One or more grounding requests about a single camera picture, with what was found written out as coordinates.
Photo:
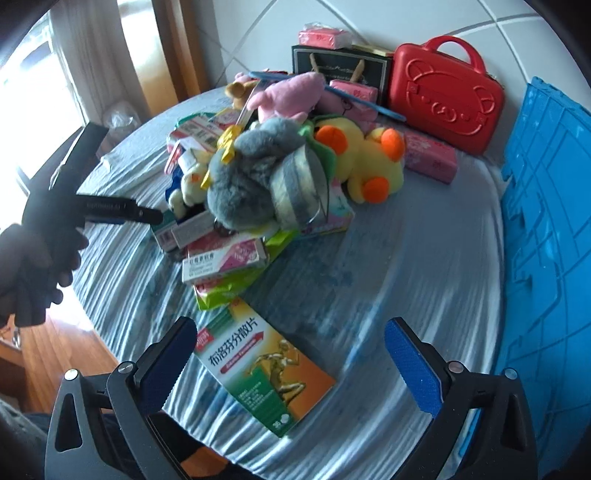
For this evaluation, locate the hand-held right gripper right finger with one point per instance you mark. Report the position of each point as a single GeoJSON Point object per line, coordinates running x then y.
{"type": "Point", "coordinates": [415, 364]}

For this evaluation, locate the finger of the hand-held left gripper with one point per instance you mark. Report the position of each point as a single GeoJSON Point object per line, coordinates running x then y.
{"type": "Point", "coordinates": [120, 210]}

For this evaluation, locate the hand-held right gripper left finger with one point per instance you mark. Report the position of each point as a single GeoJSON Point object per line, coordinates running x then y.
{"type": "Point", "coordinates": [166, 364]}

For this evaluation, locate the white teal box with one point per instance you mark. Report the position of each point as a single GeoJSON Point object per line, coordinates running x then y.
{"type": "Point", "coordinates": [164, 230]}

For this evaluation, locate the green orange medicine box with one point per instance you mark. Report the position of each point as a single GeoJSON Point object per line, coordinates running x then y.
{"type": "Point", "coordinates": [263, 369]}

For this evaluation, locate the blue plastic crate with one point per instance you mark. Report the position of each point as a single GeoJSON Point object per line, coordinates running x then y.
{"type": "Point", "coordinates": [545, 230]}

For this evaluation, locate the person's left hand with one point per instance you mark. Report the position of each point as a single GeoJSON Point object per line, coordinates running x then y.
{"type": "Point", "coordinates": [27, 267]}

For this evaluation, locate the small white plush toy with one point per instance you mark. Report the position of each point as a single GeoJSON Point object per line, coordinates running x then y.
{"type": "Point", "coordinates": [191, 180]}

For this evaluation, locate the white red small box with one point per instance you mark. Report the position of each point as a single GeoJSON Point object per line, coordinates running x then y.
{"type": "Point", "coordinates": [196, 228]}

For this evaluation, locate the clear plastic bag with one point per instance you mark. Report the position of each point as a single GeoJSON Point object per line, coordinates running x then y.
{"type": "Point", "coordinates": [121, 115]}

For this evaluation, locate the blue striped bed sheet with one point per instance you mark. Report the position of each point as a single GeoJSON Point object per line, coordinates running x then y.
{"type": "Point", "coordinates": [369, 277]}

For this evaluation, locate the lime green packet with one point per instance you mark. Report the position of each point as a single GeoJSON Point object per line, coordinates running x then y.
{"type": "Point", "coordinates": [231, 286]}

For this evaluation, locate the red green white box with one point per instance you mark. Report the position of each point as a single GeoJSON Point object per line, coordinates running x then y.
{"type": "Point", "coordinates": [194, 131]}

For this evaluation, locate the white pink medicine box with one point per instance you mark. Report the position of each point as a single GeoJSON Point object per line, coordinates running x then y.
{"type": "Point", "coordinates": [221, 258]}

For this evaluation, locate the window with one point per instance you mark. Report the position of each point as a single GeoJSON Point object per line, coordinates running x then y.
{"type": "Point", "coordinates": [27, 92]}

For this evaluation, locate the yellow rubber toy figure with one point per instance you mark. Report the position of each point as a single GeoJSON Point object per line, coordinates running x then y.
{"type": "Point", "coordinates": [228, 138]}

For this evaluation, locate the grey plush toy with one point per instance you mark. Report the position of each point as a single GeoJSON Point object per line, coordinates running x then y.
{"type": "Point", "coordinates": [249, 175]}

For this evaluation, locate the yellow pink box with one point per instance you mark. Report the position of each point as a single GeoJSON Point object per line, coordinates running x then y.
{"type": "Point", "coordinates": [224, 119]}

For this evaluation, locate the sheer curtain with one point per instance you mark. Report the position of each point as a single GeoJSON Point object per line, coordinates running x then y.
{"type": "Point", "coordinates": [69, 55]}

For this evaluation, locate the brown bear plush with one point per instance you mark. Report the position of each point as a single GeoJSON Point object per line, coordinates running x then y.
{"type": "Point", "coordinates": [240, 92]}

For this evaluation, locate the pastel printed tissue pack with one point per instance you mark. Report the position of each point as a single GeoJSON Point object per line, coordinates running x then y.
{"type": "Point", "coordinates": [334, 207]}

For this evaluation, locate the light pink pig plush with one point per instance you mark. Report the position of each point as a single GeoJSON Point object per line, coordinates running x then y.
{"type": "Point", "coordinates": [286, 94]}

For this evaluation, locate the pink tissue pack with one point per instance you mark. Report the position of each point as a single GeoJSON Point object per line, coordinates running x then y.
{"type": "Point", "coordinates": [429, 157]}
{"type": "Point", "coordinates": [323, 39]}
{"type": "Point", "coordinates": [355, 91]}

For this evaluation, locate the yellow duck plush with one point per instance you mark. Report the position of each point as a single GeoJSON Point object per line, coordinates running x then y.
{"type": "Point", "coordinates": [364, 157]}

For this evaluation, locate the black gift bag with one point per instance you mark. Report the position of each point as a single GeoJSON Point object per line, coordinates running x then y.
{"type": "Point", "coordinates": [318, 64]}

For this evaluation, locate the pink pig plush with glasses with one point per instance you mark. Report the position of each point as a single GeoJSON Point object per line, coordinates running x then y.
{"type": "Point", "coordinates": [344, 104]}

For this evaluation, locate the blue clothes hanger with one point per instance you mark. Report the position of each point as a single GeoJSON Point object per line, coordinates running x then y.
{"type": "Point", "coordinates": [383, 112]}

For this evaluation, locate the red bear-face suitcase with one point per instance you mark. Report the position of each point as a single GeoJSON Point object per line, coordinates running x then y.
{"type": "Point", "coordinates": [443, 97]}

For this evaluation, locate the gold flat box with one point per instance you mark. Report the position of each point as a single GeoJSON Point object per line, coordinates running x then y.
{"type": "Point", "coordinates": [374, 50]}

